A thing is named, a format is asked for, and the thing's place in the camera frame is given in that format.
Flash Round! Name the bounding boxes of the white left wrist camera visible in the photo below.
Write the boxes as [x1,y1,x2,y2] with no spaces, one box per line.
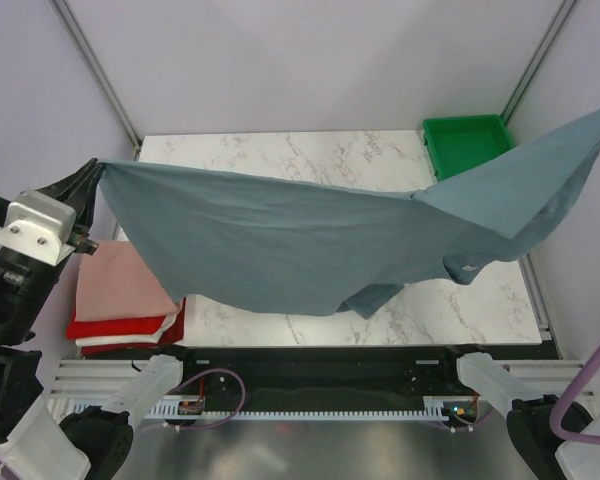
[0,191,76,266]

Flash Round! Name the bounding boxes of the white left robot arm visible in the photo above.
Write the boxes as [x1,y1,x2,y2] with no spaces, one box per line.
[0,159,200,479]

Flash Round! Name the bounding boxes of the pink folded t shirt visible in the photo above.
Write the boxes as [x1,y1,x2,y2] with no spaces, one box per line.
[75,241,182,323]

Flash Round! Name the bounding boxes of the green plastic tray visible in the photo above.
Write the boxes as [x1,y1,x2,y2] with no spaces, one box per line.
[422,114,515,181]

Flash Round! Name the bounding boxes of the white folded t shirt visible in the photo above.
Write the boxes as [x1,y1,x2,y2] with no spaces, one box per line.
[75,330,164,347]

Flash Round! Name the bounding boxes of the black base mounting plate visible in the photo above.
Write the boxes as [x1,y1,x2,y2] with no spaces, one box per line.
[183,346,474,410]

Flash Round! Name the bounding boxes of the dark red folded t shirt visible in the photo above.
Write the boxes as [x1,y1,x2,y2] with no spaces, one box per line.
[79,325,184,356]

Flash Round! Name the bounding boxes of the light blue cable duct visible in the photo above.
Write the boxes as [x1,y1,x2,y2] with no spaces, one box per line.
[147,396,477,422]

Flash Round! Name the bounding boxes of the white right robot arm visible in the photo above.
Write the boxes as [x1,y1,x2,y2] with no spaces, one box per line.
[437,346,600,479]

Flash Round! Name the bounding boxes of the aluminium frame rail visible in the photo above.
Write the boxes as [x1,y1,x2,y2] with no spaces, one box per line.
[50,360,148,399]

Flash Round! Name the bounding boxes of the blue grey t shirt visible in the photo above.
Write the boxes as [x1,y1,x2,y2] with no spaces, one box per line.
[100,109,600,316]

